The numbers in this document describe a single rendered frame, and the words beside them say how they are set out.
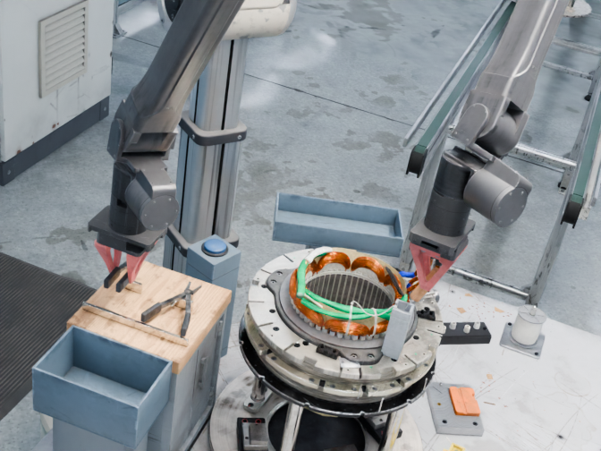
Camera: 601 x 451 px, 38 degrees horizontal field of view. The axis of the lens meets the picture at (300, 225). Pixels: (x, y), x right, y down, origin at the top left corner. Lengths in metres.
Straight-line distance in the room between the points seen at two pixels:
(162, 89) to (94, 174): 2.68
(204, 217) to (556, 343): 0.82
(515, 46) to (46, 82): 2.72
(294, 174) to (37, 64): 1.19
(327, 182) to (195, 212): 2.21
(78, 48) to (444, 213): 2.83
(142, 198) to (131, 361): 0.28
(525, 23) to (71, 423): 0.84
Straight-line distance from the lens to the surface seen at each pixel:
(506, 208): 1.14
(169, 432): 1.45
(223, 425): 1.62
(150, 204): 1.20
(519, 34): 1.21
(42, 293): 3.14
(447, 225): 1.20
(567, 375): 1.97
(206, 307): 1.44
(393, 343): 1.34
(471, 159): 1.18
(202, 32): 1.08
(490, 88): 1.18
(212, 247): 1.60
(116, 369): 1.40
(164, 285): 1.47
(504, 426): 1.79
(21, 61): 3.57
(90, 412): 1.32
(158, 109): 1.18
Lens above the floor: 1.97
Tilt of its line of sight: 33 degrees down
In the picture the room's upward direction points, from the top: 10 degrees clockwise
